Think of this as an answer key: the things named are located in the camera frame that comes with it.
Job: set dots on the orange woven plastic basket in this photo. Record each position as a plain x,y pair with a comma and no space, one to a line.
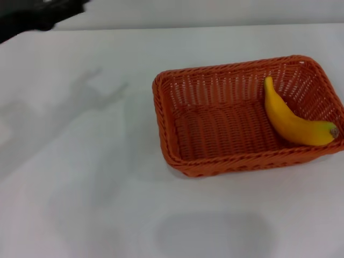
215,134

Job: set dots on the yellow plastic banana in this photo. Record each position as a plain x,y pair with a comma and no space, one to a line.
290,121

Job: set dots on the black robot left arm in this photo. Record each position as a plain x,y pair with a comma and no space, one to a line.
32,13

